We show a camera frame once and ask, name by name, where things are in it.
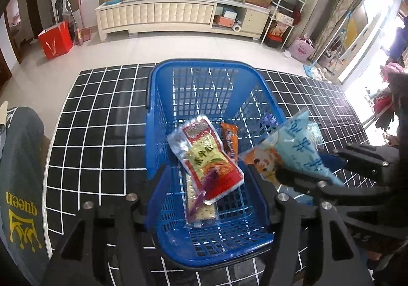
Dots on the red paper bag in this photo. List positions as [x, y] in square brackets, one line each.
[55, 40]

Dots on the white padded television cabinet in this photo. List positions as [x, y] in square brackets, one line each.
[153, 15]

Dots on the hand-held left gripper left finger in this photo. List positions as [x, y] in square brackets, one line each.
[145, 200]

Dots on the dark wooden doorway frame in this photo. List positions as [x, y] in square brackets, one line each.
[33, 11]

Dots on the grey crown print garment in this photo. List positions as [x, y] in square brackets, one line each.
[22, 161]

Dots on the pink quilted jacket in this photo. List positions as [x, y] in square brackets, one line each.
[393, 69]

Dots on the light blue snack packet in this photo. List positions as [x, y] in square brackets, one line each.
[296, 149]

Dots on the pink tote bag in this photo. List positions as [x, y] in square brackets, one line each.
[301, 50]

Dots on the yellow hanging cloth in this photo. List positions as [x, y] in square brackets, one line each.
[351, 32]

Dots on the red green snack packet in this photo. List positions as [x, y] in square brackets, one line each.
[207, 158]

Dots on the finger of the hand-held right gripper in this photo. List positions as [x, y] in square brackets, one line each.
[366, 155]
[350, 195]

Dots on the white metal shelf rack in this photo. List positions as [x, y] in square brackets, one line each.
[283, 11]

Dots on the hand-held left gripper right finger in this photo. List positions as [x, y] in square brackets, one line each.
[287, 214]

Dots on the blue hanging garment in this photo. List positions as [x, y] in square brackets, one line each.
[398, 43]

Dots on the clear cracker packet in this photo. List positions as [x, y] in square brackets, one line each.
[208, 213]

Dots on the black checkered tablecloth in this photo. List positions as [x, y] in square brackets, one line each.
[95, 152]

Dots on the blue plastic basket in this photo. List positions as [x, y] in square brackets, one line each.
[223, 251]

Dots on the teal box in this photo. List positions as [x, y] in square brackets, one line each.
[229, 13]

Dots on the small violet snack packet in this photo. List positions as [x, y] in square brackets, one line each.
[270, 120]

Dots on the orange box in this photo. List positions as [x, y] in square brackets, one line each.
[223, 21]

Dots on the blue fruit plate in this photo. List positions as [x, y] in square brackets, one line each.
[112, 1]

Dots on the purple snack packet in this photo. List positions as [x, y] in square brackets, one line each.
[204, 192]

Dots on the red hanging clothes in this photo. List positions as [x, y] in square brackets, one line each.
[382, 105]

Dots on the orange snack bar wrapper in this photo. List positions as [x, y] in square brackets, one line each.
[230, 139]

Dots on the red broom with dustpan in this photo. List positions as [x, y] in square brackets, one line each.
[83, 35]

